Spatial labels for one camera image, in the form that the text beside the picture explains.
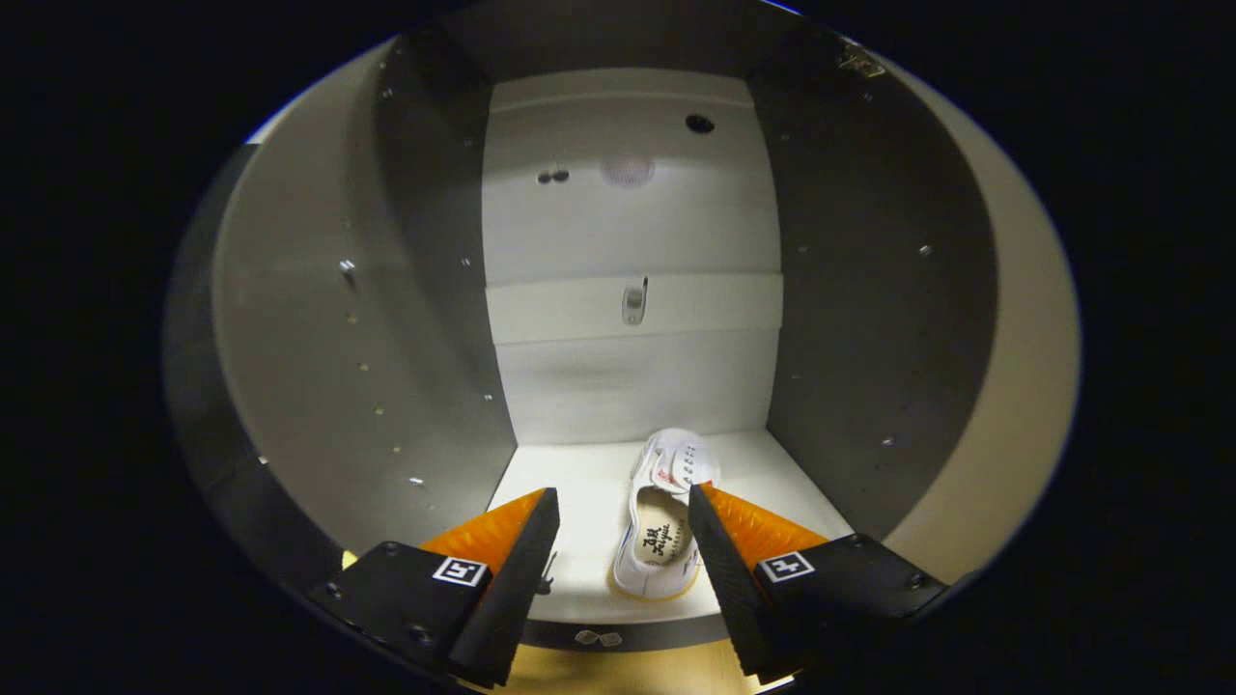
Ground dark grey shoe cabinet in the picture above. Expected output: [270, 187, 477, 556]
[164, 0, 1000, 653]

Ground metal door hinge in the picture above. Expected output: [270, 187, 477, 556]
[838, 43, 887, 80]

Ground white canvas shoe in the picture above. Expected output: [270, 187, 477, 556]
[613, 428, 722, 601]

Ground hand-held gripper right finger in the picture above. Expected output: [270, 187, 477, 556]
[688, 483, 952, 684]

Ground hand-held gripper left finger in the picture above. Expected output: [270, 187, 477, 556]
[307, 487, 561, 688]

